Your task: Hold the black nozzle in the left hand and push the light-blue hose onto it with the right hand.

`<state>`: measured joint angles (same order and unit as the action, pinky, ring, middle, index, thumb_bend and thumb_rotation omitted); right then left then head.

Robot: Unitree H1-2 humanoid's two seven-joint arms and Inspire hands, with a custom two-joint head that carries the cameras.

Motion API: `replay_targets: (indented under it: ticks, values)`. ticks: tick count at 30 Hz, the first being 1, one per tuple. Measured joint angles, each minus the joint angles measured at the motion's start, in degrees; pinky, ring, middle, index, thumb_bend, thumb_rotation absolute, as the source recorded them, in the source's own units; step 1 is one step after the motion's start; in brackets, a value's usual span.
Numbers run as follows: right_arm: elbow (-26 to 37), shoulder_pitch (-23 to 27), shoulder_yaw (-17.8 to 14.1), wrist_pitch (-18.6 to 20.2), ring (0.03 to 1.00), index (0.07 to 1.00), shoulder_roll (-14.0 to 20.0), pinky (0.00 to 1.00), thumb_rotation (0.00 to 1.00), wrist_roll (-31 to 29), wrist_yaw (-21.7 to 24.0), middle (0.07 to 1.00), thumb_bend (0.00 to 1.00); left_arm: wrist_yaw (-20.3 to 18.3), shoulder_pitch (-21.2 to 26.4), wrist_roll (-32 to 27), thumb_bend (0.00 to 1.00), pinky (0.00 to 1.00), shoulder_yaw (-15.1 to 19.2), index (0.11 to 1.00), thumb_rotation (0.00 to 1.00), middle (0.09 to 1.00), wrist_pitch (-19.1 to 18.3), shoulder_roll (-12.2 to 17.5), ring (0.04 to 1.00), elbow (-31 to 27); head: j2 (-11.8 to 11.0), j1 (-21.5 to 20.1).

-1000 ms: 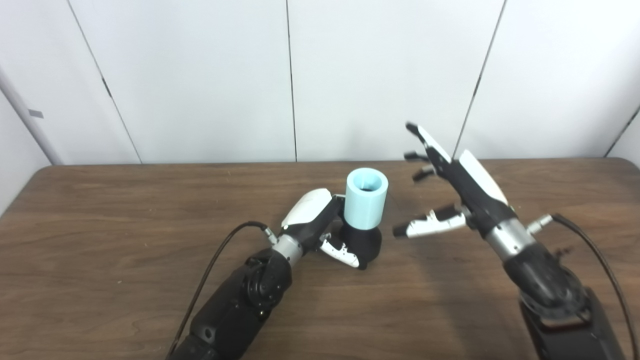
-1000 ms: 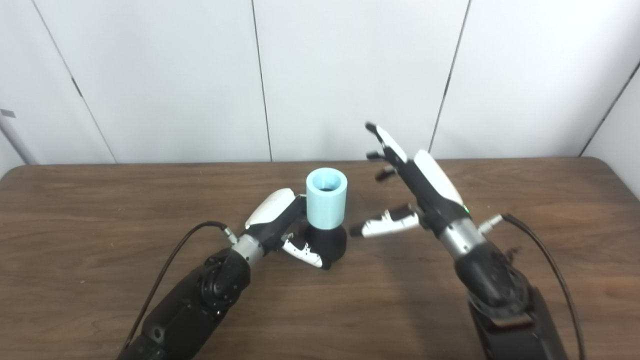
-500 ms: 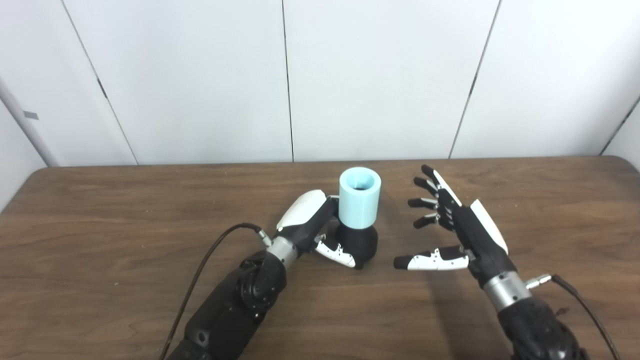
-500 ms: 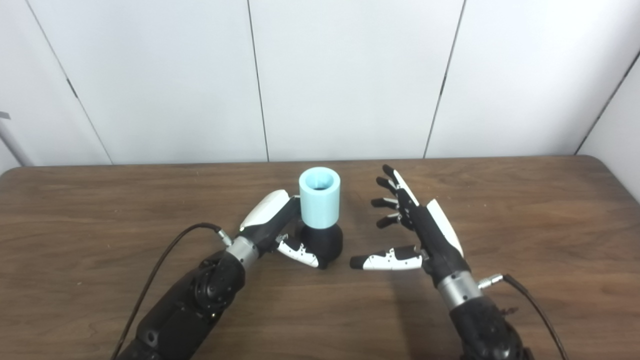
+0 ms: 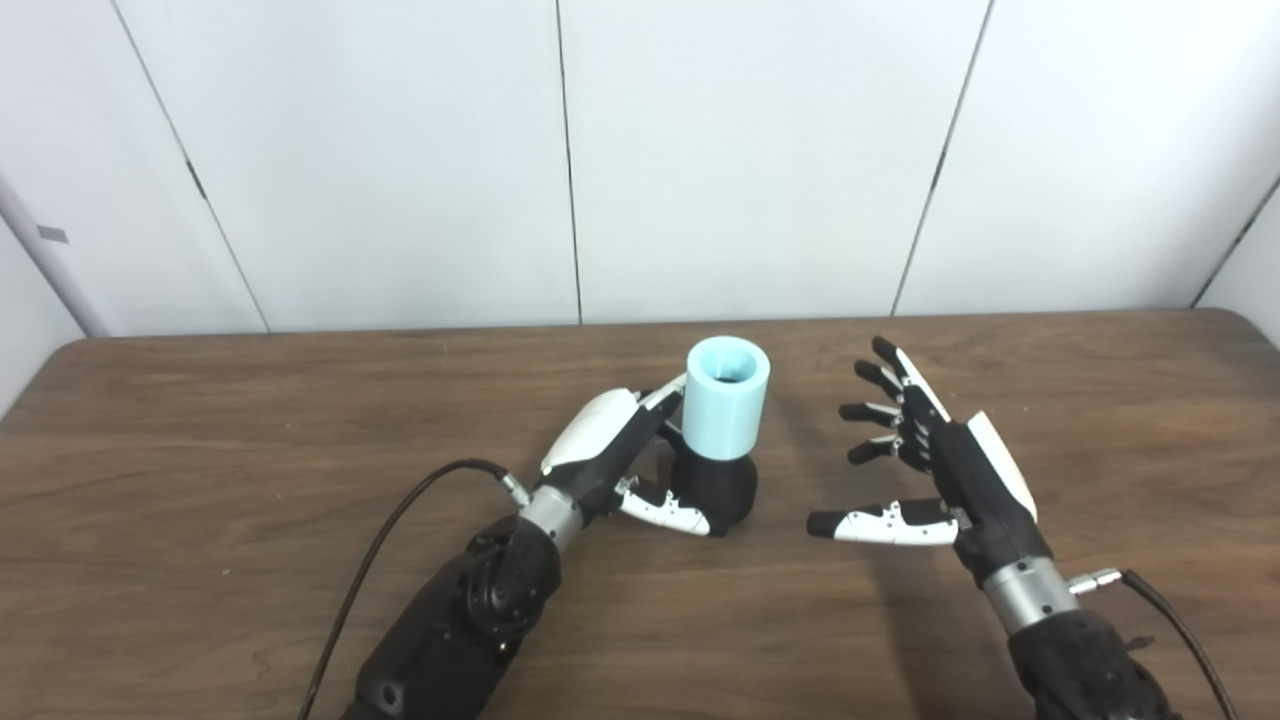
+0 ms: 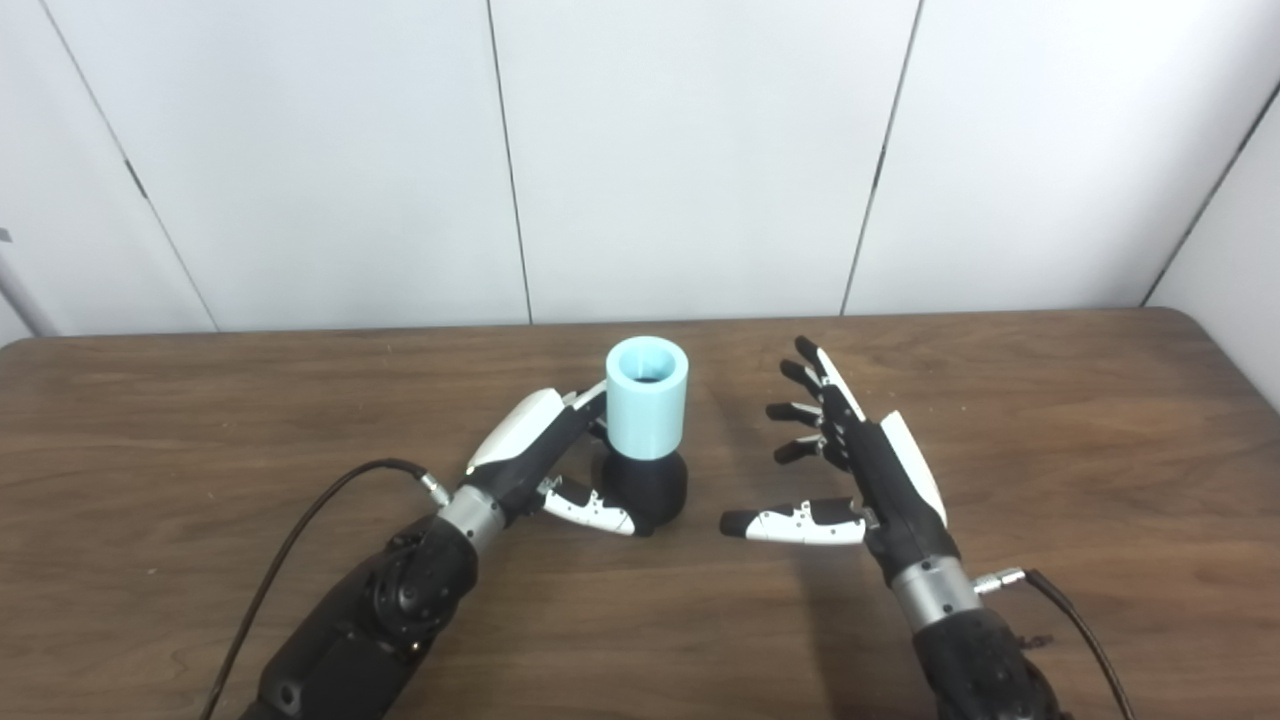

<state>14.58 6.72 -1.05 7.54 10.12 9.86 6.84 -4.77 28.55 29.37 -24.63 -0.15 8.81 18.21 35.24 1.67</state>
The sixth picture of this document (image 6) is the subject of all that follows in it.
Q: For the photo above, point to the right white-black robot hand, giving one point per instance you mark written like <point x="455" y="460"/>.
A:
<point x="900" y="500"/>

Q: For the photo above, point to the left white-black robot hand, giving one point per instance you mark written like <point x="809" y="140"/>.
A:
<point x="530" y="450"/>

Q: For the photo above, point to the white wall corner post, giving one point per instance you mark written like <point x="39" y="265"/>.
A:
<point x="25" y="295"/>

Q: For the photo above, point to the black nozzle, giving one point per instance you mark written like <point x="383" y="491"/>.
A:
<point x="650" y="495"/>

